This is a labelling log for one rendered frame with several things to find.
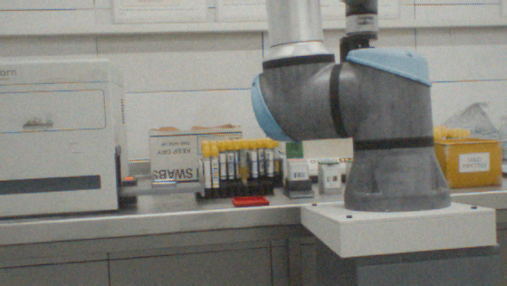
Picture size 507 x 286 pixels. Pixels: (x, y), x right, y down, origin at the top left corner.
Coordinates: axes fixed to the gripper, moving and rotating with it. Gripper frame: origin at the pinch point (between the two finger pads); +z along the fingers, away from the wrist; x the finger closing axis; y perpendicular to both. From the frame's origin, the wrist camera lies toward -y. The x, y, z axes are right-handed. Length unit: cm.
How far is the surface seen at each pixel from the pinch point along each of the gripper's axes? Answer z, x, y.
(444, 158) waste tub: 8.5, 10.5, -12.5
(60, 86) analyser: -10, 20, 66
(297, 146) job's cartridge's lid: 4.7, 6.0, 19.1
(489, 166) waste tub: 10.6, 10.3, -22.4
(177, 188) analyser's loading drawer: 11.4, 17.1, 44.9
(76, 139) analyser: 1, 20, 64
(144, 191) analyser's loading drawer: 12, 18, 51
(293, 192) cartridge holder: 13.8, 13.2, 21.2
